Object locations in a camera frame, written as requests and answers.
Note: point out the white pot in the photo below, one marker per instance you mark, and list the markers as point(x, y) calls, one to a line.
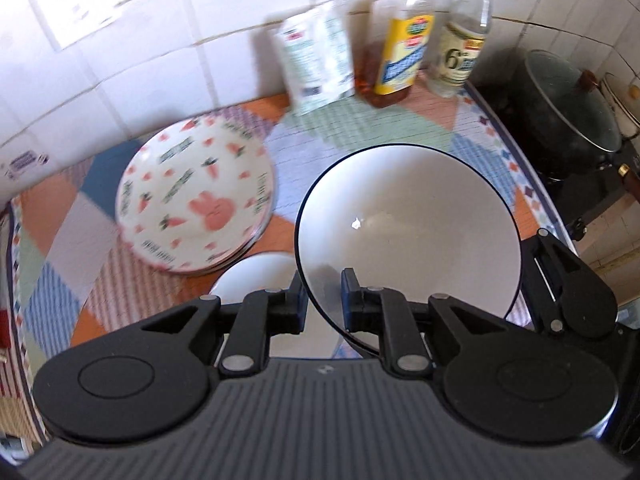
point(625, 105)

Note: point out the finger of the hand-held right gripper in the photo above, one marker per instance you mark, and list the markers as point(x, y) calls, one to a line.
point(547, 270)

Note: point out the bottle with brown liquid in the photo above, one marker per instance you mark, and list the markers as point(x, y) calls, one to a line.
point(367, 80)

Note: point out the white rabbit carrot plate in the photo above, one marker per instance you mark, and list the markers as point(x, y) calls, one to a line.
point(195, 195)

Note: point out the black gas stove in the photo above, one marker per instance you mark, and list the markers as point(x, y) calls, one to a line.
point(590, 197)

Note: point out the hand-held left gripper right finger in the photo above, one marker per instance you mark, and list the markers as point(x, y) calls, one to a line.
point(346, 302)

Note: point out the white green seasoning bag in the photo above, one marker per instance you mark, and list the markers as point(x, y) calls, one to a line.
point(315, 55)

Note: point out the colourful patchwork mat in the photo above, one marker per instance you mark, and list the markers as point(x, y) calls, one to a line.
point(75, 260)

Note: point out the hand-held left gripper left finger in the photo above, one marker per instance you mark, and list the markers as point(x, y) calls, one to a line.
point(301, 307)

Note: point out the white bowl with dark rim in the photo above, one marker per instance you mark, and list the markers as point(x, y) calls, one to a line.
point(255, 272)
point(410, 220)

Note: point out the white wall socket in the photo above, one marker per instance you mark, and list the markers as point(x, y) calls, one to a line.
point(75, 5)

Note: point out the wall sticker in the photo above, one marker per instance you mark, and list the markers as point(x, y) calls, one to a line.
point(25, 164)

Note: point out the yellow label clear bottle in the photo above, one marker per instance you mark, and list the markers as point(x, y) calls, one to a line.
point(402, 55)

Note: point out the black pot with glass lid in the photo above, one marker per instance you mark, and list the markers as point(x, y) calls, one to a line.
point(565, 110)

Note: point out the yellow cap clear bottle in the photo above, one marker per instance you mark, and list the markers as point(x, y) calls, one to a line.
point(462, 55)

